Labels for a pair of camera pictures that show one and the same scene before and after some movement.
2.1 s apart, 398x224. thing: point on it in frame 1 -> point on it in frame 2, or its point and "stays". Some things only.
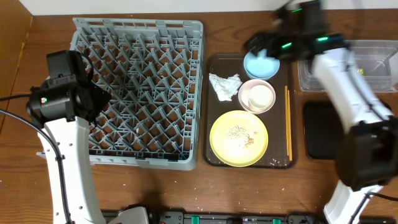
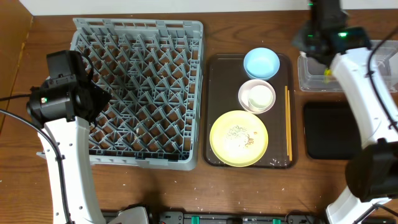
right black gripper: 259,42 -> 301,42
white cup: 260,97 stays
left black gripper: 97,97 stays
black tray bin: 323,128 stays
